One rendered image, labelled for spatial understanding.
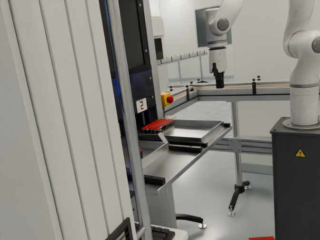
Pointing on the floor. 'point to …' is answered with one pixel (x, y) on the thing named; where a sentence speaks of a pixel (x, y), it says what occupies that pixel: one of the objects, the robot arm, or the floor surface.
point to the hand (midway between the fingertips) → (220, 83)
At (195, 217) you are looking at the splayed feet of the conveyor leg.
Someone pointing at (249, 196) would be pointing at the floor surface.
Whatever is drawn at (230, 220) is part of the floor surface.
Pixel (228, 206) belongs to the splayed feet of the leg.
